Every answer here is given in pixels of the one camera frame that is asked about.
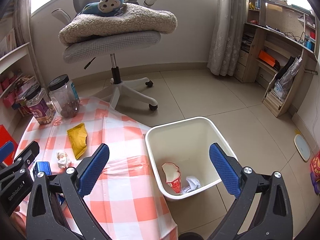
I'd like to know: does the blue tissue box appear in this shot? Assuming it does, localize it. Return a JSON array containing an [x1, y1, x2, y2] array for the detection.
[[31, 161, 65, 205]]

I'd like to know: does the white tissue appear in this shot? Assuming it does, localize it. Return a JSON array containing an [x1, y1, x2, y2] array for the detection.
[[56, 152, 71, 169]]

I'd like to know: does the red white snack wrapper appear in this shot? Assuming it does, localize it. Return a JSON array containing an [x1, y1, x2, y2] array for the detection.
[[162, 163, 182, 194]]

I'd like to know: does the white plastic trash bin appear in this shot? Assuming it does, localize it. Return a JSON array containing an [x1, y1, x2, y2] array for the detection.
[[145, 116, 237, 202]]

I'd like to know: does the red gift box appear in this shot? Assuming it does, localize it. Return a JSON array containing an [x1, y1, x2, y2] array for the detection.
[[0, 125, 18, 166]]

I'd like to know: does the jar with purple label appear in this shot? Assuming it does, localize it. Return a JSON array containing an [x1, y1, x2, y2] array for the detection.
[[24, 83, 56, 125]]

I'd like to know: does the yellow snack bag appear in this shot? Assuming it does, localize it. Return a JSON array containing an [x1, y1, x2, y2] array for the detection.
[[67, 123, 87, 160]]

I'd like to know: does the red patterned bag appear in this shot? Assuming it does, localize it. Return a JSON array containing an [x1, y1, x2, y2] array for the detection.
[[310, 152, 320, 195]]

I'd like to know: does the red white checkered tablecloth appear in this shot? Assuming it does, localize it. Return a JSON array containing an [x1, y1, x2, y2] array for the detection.
[[17, 97, 178, 239]]

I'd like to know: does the white bathroom scale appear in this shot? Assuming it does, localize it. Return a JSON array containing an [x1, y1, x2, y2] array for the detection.
[[294, 134, 311, 162]]

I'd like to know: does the crumpled tissue near box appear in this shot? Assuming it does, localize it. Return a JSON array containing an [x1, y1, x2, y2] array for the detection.
[[181, 176, 201, 194]]

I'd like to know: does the clear jar with dark nuts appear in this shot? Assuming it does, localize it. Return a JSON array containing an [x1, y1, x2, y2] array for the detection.
[[48, 74, 80, 119]]

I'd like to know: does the left beige curtain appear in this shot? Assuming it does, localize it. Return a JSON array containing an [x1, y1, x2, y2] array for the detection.
[[13, 0, 46, 88]]

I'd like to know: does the beige curtain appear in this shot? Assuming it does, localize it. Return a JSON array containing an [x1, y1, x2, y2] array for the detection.
[[13, 0, 46, 88], [207, 0, 246, 76]]

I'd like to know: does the wooden desk shelf unit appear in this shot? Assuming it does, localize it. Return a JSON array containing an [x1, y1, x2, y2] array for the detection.
[[234, 0, 317, 117]]

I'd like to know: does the grey office chair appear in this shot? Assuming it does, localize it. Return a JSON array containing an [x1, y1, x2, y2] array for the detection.
[[63, 0, 161, 111]]

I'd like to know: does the blue monkey plush toy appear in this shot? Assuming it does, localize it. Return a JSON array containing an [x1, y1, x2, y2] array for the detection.
[[79, 0, 128, 17]]

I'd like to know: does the beige fleece blanket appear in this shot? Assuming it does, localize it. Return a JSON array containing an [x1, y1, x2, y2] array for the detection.
[[58, 3, 177, 46]]

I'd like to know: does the right beige curtain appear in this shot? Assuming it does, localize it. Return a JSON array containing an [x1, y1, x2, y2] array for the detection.
[[207, 0, 246, 76]]

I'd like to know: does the white wall bookshelf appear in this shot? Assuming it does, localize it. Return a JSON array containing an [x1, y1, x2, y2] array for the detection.
[[1, 16, 43, 134]]

